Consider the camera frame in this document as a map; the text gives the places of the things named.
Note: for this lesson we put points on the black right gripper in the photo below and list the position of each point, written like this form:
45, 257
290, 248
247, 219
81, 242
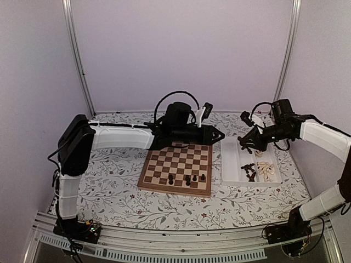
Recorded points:
259, 144

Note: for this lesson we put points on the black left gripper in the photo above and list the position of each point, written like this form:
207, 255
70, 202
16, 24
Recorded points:
207, 138

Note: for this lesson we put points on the wooden chessboard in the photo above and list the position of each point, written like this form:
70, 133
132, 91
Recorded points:
179, 160

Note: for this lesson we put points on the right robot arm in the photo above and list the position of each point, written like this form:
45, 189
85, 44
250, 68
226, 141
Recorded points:
323, 153

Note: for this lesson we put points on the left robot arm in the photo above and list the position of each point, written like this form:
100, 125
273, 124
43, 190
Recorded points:
80, 138

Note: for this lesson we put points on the dark chess pieces pile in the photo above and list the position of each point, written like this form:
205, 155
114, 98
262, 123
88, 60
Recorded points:
250, 171

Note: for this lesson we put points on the light chess pieces pile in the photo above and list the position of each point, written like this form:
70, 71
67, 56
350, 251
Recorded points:
265, 166

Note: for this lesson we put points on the white divided plastic tray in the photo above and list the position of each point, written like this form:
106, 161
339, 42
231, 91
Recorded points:
233, 157

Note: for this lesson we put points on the floral patterned table mat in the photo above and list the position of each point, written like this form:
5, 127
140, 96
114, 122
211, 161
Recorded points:
108, 192

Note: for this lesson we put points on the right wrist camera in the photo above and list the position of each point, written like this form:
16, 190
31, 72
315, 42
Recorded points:
251, 119

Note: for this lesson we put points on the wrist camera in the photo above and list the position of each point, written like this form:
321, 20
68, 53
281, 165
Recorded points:
203, 113
251, 119

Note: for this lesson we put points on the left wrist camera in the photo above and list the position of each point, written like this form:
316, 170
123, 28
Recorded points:
203, 113

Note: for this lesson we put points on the right aluminium frame post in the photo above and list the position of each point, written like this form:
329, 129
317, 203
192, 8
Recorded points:
292, 32

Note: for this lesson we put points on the aluminium frame post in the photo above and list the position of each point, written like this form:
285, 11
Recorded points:
68, 14
292, 32

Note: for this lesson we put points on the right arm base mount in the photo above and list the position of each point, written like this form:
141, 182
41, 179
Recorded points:
294, 228

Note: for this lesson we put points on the front aluminium rail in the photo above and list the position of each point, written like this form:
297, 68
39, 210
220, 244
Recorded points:
118, 244

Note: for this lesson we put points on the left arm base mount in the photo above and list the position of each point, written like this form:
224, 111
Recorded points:
72, 229

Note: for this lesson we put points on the left aluminium frame post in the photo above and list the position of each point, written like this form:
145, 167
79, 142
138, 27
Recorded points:
68, 14

